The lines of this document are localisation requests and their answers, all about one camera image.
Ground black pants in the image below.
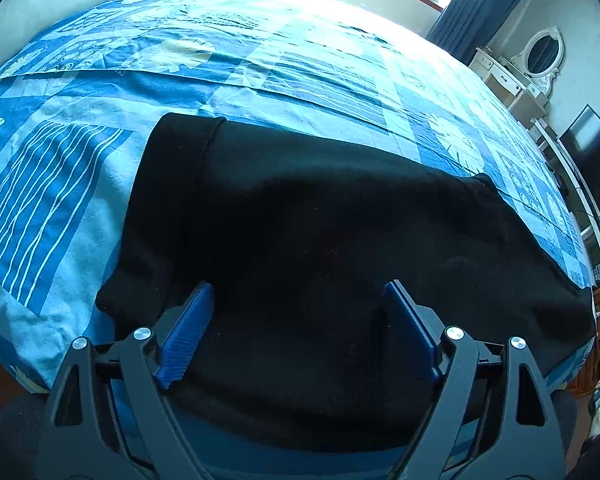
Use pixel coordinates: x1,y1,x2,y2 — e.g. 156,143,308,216
96,112,597,453

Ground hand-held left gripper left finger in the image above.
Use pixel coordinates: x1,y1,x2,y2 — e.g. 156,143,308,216
32,282,216,480

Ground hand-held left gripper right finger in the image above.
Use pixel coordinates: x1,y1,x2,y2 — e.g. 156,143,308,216
382,280,568,480

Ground blue patterned bed sheet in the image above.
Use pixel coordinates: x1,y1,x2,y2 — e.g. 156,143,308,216
0,0,595,476

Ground white vanity table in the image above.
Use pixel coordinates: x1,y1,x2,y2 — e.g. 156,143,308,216
467,46,551,126

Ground black flat television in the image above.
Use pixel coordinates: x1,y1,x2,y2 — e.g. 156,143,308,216
559,104,600,226

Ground blue curtain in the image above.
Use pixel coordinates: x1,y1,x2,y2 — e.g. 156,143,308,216
426,0,548,67

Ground white television stand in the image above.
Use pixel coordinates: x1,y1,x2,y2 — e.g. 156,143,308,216
530,117,600,256

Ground beige tufted leather headboard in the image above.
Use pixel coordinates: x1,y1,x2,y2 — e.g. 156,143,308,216
0,0,115,86

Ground white oval vanity mirror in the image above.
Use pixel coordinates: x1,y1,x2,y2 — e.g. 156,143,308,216
511,26,565,95

